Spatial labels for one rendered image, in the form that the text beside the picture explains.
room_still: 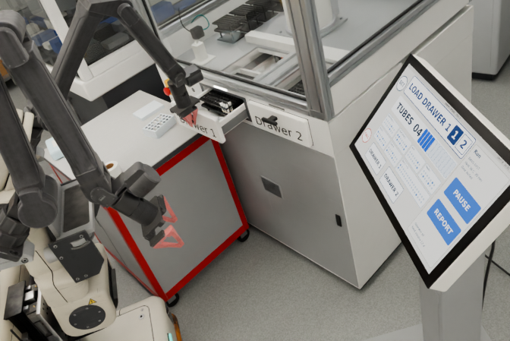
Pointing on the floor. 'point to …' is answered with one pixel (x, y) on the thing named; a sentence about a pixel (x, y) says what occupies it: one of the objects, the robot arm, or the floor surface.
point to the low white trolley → (122, 113)
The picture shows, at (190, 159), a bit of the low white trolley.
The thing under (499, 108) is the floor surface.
